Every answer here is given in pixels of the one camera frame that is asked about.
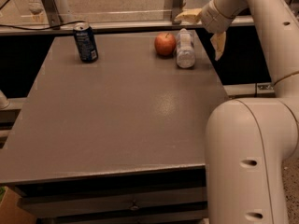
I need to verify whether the metal bracket post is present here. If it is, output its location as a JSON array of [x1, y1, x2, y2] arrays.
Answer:
[[171, 0, 184, 24], [41, 0, 61, 30]]

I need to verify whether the cardboard box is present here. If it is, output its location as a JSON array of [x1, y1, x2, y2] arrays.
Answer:
[[0, 187, 36, 224]]

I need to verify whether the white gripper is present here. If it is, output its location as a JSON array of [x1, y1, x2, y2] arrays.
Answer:
[[175, 0, 239, 61]]

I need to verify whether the blue plastic tea bottle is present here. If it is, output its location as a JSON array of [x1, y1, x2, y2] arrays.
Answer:
[[176, 28, 195, 68]]

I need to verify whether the red apple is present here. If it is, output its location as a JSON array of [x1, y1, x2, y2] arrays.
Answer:
[[154, 33, 176, 56]]

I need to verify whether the grey drawer cabinet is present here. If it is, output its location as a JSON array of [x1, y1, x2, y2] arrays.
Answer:
[[0, 33, 226, 224]]

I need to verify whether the left metal bracket post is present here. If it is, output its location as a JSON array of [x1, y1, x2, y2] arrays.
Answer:
[[41, 0, 61, 30]]

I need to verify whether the dark blue soda can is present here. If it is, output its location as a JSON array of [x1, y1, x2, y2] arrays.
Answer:
[[73, 22, 98, 63]]

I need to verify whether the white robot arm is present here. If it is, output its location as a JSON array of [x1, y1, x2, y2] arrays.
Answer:
[[177, 0, 299, 224]]

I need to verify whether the metal drawer knob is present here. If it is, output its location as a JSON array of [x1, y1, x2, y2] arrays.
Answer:
[[129, 203, 140, 211]]

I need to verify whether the black cable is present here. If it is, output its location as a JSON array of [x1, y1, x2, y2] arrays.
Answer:
[[0, 20, 85, 32]]

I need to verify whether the right metal bracket post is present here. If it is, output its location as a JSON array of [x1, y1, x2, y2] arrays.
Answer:
[[171, 0, 184, 24]]

